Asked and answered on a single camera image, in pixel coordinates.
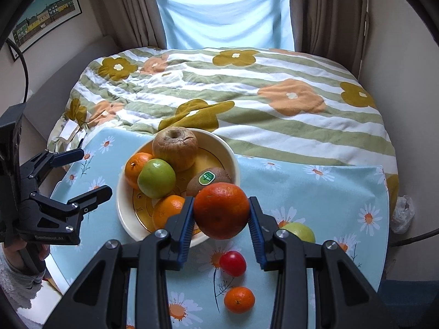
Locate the person's left hand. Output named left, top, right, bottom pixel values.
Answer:
left=2, top=240, right=51, bottom=272

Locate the wrinkled brown apple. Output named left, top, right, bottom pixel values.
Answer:
left=152, top=127, right=199, bottom=172

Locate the brown curtain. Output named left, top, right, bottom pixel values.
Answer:
left=287, top=0, right=370, bottom=76
left=83, top=0, right=169, bottom=51

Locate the small red tomato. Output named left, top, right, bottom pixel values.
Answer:
left=219, top=251, right=247, bottom=278

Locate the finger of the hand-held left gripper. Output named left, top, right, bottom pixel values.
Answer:
left=21, top=148, right=86, bottom=183
left=30, top=184, right=113, bottom=215

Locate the framed wall poster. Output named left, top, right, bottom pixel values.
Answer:
left=10, top=0, right=83, bottom=63

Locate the small mandarin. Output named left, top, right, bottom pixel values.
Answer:
left=152, top=195, right=186, bottom=231
left=224, top=287, right=256, bottom=314
left=124, top=152, right=154, bottom=189

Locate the blue daisy print tablecloth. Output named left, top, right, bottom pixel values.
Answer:
left=48, top=127, right=392, bottom=329

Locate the yellow bear print bowl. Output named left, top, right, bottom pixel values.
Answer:
left=116, top=128, right=241, bottom=249

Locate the small green apple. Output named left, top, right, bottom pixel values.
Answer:
left=137, top=158, right=177, bottom=199

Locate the large orange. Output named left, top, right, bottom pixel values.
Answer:
left=193, top=183, right=251, bottom=240

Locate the light blue window cloth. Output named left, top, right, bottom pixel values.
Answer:
left=154, top=0, right=296, bottom=50

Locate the striped floral blanket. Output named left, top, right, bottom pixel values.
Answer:
left=47, top=47, right=401, bottom=207

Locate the clear plastic bag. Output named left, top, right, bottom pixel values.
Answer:
left=390, top=195, right=418, bottom=234

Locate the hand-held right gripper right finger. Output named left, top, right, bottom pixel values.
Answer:
left=247, top=196, right=392, bottom=329

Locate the large green apple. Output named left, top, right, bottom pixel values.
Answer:
left=279, top=222, right=316, bottom=244

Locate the brown kiwi with green sticker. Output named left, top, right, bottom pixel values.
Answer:
left=186, top=167, right=233, bottom=197

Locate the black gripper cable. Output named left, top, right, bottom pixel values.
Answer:
left=5, top=38, right=31, bottom=105

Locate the person's left forearm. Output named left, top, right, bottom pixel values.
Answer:
left=0, top=256, right=44, bottom=317

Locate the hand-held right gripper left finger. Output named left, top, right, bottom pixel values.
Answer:
left=44, top=196, right=196, bottom=329

